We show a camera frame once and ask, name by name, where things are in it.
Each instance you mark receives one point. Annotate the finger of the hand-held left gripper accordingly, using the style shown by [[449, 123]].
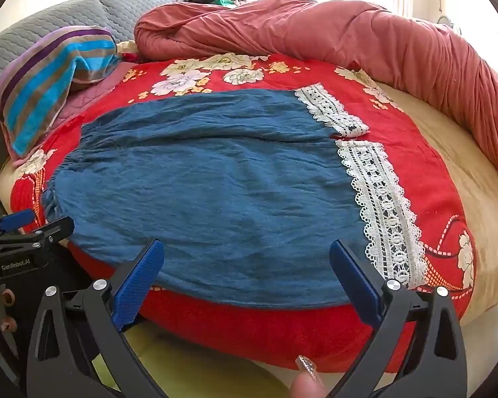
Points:
[[54, 228], [16, 219]]

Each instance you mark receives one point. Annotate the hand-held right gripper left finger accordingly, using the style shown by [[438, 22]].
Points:
[[139, 282]]

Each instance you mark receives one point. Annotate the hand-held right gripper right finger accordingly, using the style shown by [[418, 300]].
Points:
[[359, 286]]

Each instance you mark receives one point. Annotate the blue denim pants lace trim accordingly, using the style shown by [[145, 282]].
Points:
[[211, 195]]

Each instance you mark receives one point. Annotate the person's left hand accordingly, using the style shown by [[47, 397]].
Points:
[[9, 298]]

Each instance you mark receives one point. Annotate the red floral blanket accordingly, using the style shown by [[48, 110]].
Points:
[[274, 331]]

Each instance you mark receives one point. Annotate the striped towel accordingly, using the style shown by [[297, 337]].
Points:
[[45, 83]]

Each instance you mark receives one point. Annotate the beige bedsheet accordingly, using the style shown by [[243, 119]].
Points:
[[460, 182]]

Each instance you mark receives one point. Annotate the grey quilted pillow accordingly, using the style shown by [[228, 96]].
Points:
[[137, 4], [29, 37]]

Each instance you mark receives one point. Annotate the dusty red duvet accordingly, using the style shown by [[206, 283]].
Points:
[[357, 37]]

